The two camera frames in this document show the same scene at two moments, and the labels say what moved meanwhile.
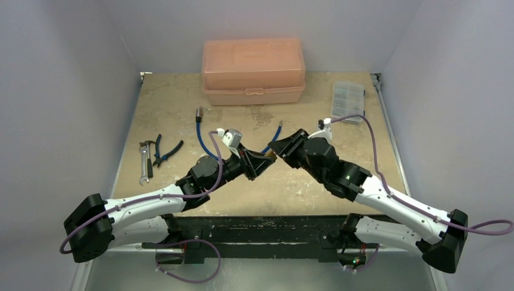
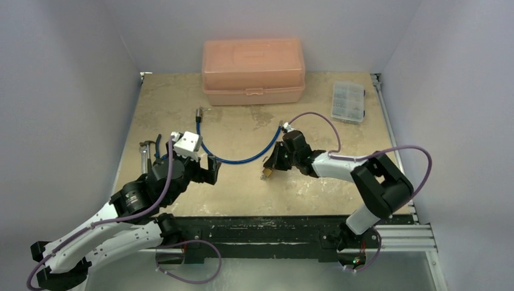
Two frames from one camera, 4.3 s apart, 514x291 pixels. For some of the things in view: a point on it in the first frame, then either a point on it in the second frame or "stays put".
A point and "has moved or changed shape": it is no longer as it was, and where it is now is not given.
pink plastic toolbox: x=256 y=71 stays put
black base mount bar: x=328 y=235 stays put
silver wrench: x=143 y=149 stays put
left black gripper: x=251 y=163 -> x=209 y=174
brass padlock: x=271 y=154 has moved or changed shape
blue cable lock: x=199 y=111 stays put
